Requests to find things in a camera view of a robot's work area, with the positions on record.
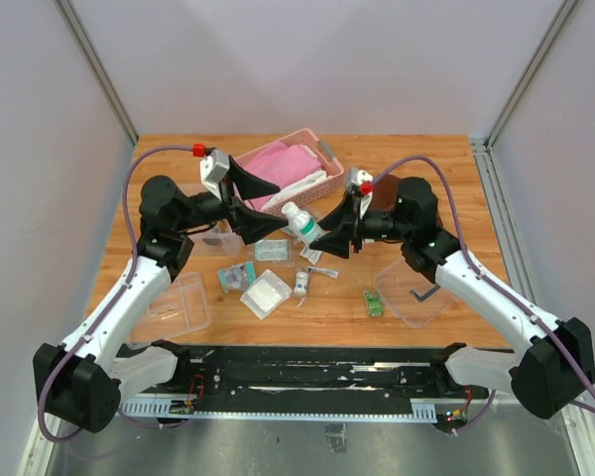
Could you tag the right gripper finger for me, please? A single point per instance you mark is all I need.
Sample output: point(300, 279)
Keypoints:
point(336, 216)
point(335, 242)

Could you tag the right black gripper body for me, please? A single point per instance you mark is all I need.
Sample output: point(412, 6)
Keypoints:
point(361, 227)

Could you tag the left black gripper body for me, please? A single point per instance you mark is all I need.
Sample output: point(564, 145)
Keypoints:
point(228, 197)

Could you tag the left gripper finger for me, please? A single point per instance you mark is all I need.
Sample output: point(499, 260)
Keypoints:
point(248, 185)
point(253, 226)

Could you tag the white medicine bottle green label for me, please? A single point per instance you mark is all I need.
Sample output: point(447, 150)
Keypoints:
point(302, 223)

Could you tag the green medicine box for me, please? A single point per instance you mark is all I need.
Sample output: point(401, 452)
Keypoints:
point(373, 303)

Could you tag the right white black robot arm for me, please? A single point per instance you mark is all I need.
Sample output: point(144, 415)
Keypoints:
point(552, 360)

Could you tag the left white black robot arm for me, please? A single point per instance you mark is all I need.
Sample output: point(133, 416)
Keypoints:
point(80, 380)

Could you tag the clear plastic medicine box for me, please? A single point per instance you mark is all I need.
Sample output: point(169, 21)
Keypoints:
point(218, 241)

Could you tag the white swab packets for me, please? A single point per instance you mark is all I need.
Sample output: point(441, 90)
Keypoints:
point(312, 256)

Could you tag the thin white sachet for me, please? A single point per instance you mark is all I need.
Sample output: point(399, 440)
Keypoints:
point(327, 272)

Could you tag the pink folded cloth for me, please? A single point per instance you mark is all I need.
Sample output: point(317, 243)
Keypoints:
point(281, 165)

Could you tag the brown towel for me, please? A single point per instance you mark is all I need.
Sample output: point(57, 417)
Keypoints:
point(385, 193)

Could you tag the small bandage roll packet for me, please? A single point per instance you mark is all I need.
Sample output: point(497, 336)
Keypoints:
point(301, 283)

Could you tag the white folded cloth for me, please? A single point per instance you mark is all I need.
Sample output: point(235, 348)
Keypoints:
point(300, 185)

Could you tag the teal plaster packet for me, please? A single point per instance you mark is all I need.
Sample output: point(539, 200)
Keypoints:
point(237, 277)

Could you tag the pink plastic basket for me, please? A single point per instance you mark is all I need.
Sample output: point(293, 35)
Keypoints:
point(329, 162)

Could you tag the clear box lid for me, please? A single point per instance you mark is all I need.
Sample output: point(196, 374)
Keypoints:
point(410, 296)

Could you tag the white gauze pad packet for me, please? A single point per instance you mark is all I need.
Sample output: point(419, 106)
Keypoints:
point(266, 294)

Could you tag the clear divided tray insert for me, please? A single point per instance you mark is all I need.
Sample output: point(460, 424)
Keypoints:
point(181, 309)

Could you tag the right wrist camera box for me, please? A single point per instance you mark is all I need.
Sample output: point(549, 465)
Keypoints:
point(359, 182)

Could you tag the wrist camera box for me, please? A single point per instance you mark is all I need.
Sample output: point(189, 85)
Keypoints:
point(359, 182)
point(213, 169)

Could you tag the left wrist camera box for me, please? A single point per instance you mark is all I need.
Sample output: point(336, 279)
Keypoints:
point(213, 169)

